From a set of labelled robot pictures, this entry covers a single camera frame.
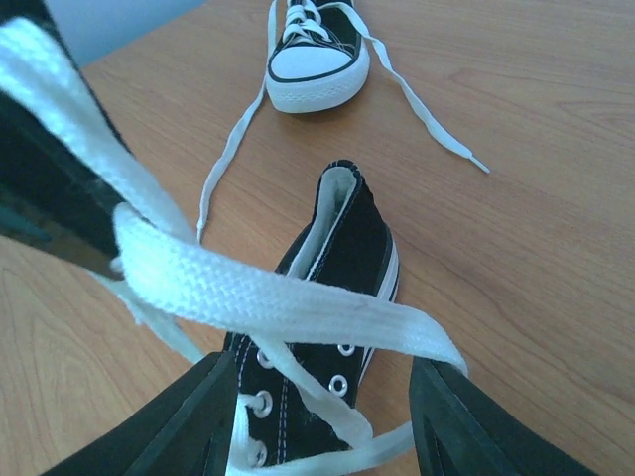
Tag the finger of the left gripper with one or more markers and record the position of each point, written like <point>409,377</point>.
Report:
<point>49,199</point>

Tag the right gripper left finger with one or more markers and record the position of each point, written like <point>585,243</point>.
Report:
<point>185,430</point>

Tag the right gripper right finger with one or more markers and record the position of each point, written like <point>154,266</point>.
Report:
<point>459,430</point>

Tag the sneaker white shoelace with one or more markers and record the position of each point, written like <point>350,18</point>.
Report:
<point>420,109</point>
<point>166,274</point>

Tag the black white sneaker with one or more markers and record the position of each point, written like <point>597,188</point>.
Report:
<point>318,61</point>
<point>346,248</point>

